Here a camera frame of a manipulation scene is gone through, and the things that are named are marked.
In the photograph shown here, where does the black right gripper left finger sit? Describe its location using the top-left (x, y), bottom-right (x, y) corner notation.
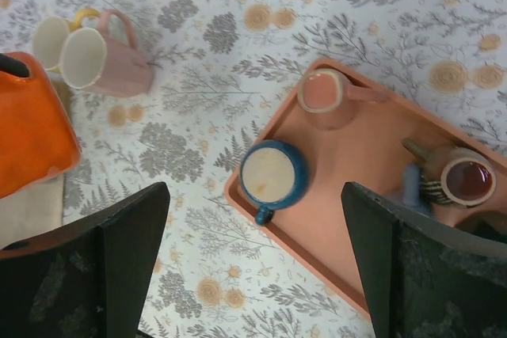
top-left (1, 182), bottom-right (170, 337)

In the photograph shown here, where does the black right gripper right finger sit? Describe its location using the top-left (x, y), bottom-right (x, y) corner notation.
top-left (341, 182), bottom-right (506, 337)

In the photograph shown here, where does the orange mug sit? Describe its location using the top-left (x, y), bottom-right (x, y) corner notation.
top-left (0, 51), bottom-right (82, 254)

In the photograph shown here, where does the blue mug cream base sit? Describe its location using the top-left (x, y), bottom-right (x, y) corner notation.
top-left (239, 139), bottom-right (311, 226)

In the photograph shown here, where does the light pink mug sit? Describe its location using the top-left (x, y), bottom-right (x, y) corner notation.
top-left (59, 9), bottom-right (154, 97)

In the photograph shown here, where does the yellow mug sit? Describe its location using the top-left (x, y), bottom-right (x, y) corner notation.
top-left (32, 8), bottom-right (101, 73)

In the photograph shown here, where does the dark green mug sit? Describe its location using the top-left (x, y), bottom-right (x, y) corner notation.
top-left (456, 215), bottom-right (506, 243)

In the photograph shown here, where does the grey-blue square mug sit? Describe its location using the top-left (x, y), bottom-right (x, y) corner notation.
top-left (387, 163), bottom-right (434, 218)

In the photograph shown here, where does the brown striped mug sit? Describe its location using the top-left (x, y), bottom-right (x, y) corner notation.
top-left (402, 138), bottom-right (497, 208)

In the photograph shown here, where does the salmon textured mug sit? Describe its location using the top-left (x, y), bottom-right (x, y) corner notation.
top-left (297, 69), bottom-right (389, 131)

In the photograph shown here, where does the cream tote bag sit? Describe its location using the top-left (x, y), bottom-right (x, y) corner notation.
top-left (0, 78), bottom-right (72, 250)

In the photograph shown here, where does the salmon pink tray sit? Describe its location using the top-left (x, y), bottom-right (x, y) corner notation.
top-left (223, 57), bottom-right (507, 321)

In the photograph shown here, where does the floral table mat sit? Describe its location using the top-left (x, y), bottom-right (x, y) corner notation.
top-left (1, 0), bottom-right (506, 337)

